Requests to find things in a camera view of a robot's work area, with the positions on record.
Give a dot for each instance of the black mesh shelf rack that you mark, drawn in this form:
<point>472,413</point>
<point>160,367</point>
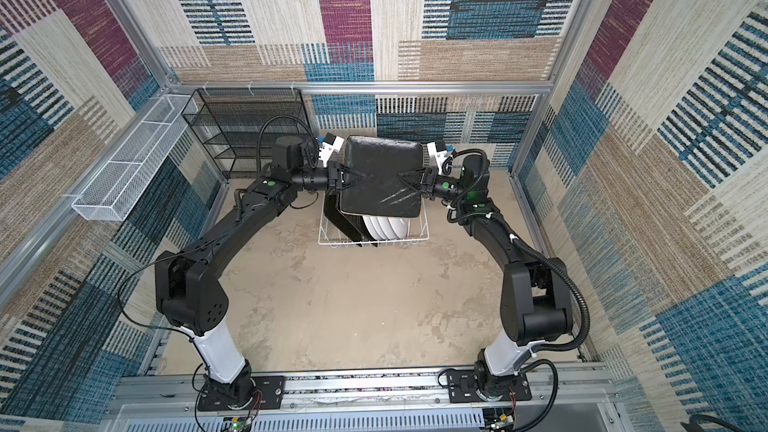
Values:
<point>238,126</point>

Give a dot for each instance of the aluminium mounting rail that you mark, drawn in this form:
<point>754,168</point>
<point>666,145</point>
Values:
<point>389,399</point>

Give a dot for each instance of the white mesh wall basket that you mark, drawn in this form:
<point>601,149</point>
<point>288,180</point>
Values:
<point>119,184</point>

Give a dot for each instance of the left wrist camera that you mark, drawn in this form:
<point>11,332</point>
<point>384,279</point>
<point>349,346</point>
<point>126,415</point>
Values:
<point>328,145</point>

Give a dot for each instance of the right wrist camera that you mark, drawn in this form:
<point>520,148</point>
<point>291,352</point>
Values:
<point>442,155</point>

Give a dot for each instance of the floral square plate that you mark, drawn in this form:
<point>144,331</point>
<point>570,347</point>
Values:
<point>335,217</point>

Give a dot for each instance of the white wire dish rack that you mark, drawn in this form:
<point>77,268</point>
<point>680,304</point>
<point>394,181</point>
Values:
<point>328,235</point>

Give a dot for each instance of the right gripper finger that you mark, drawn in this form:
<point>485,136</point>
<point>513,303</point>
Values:
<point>414,189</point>
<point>411,177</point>

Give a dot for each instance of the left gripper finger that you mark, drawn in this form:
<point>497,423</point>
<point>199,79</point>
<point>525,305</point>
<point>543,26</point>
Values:
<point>349,175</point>
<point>349,183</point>

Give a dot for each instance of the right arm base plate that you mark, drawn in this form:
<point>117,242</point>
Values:
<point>462,387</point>

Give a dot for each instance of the white round plate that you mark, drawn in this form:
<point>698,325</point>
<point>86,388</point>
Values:
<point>400,227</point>
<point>371,228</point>
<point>377,228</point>
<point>387,228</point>

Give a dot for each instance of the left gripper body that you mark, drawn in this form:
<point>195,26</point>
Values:
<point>333,181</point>

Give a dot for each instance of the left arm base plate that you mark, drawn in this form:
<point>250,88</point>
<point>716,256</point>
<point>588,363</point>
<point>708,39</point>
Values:
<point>256,393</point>

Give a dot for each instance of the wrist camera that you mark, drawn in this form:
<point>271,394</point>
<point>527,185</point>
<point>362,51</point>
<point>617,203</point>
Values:
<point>442,155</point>
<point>328,145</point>

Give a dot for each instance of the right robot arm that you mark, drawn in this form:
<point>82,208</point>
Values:
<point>535,302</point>

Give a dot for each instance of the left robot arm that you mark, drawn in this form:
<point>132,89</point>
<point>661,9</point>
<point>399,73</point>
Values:
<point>187,283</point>

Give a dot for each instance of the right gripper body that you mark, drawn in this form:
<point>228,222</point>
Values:
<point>430,181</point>

